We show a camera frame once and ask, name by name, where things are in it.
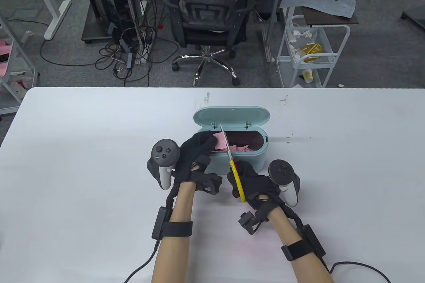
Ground white metal post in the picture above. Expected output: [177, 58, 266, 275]
[118, 0, 147, 66]

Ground pink waste paper sheet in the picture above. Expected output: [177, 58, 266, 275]
[212, 132, 228, 148]

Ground grey left hand controller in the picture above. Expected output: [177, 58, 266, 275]
[147, 138, 181, 190]

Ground black wrist sensor box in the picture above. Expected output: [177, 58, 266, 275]
[152, 207, 193, 239]
[281, 224, 326, 261]

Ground pile of pink paper pieces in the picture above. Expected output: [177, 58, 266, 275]
[212, 143, 252, 154]

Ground white rolling cart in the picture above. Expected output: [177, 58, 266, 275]
[276, 15, 351, 88]

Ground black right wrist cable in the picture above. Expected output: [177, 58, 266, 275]
[320, 258, 392, 283]

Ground yellow red handled scissors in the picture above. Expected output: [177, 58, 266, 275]
[220, 123, 247, 203]

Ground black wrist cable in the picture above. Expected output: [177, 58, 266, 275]
[124, 239, 161, 283]
[320, 258, 392, 283]

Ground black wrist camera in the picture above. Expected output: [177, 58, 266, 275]
[194, 171, 223, 194]
[238, 212, 261, 235]

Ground grey right hand controller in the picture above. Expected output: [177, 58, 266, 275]
[268, 159, 301, 208]

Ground brown board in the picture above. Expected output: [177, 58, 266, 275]
[300, 6, 360, 26]

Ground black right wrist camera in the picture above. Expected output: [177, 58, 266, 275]
[238, 212, 261, 235]

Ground grey hand controller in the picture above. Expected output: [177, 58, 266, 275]
[268, 159, 301, 208]
[147, 138, 181, 190]

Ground light blue lidded bin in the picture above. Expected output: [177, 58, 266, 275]
[193, 106, 271, 175]

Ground yellow packet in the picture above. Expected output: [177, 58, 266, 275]
[300, 42, 323, 63]

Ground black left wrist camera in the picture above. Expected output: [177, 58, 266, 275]
[194, 171, 223, 194]

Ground person's left hand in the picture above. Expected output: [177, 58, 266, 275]
[174, 131, 218, 184]

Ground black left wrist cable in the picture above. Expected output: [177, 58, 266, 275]
[124, 239, 161, 283]

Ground person's left forearm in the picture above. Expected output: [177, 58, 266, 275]
[151, 181, 196, 283]

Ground tangle of black cables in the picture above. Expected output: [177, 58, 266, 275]
[40, 0, 180, 88]

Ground pile of white paper scraps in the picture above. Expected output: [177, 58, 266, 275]
[286, 29, 317, 61]

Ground black left wrist sensor box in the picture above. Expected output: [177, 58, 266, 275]
[152, 207, 193, 239]

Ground person's right forearm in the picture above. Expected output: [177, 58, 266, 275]
[266, 206, 334, 283]

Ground black right wrist sensor box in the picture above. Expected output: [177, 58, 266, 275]
[281, 224, 326, 261]

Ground black wheeled platform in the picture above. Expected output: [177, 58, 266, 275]
[82, 14, 115, 44]

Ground white shelf rack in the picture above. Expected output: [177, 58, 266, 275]
[0, 14, 39, 116]

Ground pink tray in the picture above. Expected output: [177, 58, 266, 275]
[0, 38, 14, 78]

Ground black mesh office chair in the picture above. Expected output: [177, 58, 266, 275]
[162, 0, 258, 87]

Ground person's right hand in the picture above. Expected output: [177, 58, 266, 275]
[227, 160, 283, 221]

